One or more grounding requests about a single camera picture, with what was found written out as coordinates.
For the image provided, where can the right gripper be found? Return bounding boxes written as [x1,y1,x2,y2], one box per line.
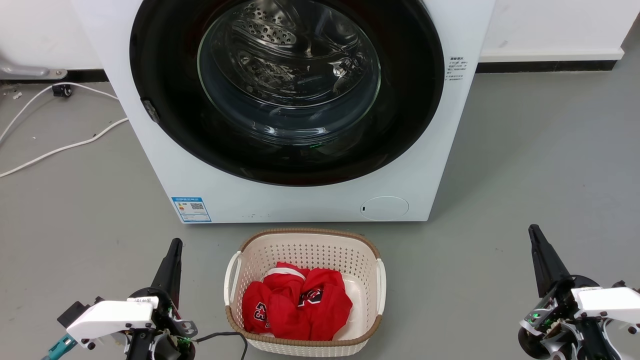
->
[517,225,613,360]

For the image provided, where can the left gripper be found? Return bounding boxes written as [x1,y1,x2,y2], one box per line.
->
[127,238,199,360]

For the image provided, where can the black round glass washer door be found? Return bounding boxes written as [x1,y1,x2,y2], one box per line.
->
[129,0,446,187]

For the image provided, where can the white front-load washing machine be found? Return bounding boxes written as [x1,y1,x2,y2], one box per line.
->
[70,0,497,224]

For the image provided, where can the blue energy label sticker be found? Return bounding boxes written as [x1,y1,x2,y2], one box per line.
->
[171,196,212,223]

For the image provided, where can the white perforated laundry basket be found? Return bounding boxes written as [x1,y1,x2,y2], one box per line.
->
[223,228,387,358]

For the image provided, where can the red jersey garment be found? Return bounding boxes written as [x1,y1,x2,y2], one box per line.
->
[241,261,354,342]

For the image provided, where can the round white filter cover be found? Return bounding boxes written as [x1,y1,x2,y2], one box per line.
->
[360,195,410,222]

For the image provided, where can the steel perforated washer drum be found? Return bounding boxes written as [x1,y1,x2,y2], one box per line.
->
[207,0,375,108]

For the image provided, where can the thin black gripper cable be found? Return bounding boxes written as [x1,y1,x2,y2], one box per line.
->
[192,331,249,360]

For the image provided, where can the teal cable connector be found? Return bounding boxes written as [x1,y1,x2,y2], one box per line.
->
[41,334,79,360]

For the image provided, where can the white floor cable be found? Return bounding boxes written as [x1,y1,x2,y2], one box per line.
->
[0,82,121,146]
[0,117,130,179]

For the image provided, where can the grey metal bracket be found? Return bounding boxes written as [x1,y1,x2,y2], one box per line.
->
[0,54,69,81]

